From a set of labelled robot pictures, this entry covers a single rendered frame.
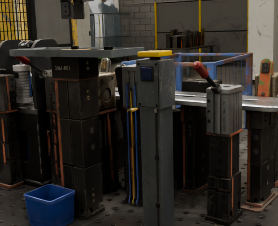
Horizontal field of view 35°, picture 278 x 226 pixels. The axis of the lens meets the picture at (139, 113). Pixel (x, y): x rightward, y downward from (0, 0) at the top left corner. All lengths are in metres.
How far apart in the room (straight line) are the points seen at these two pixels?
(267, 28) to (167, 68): 8.34
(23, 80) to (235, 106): 0.74
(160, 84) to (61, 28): 4.29
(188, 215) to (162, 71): 0.44
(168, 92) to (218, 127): 0.18
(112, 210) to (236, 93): 0.49
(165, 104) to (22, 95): 0.65
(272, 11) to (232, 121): 8.23
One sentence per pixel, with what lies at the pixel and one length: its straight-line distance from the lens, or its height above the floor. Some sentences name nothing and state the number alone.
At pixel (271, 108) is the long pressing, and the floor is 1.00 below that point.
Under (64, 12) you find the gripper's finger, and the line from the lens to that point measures 1.18.
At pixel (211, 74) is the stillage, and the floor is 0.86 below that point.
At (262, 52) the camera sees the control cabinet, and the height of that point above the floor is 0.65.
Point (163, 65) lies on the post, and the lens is 1.03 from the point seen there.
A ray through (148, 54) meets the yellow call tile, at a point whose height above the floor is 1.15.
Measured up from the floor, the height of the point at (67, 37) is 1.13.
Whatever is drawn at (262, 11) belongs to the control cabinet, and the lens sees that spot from 9.39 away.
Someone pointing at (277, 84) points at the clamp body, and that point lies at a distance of 1.44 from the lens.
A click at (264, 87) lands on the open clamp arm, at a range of 1.44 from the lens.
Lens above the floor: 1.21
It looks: 11 degrees down
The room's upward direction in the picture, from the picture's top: 2 degrees counter-clockwise
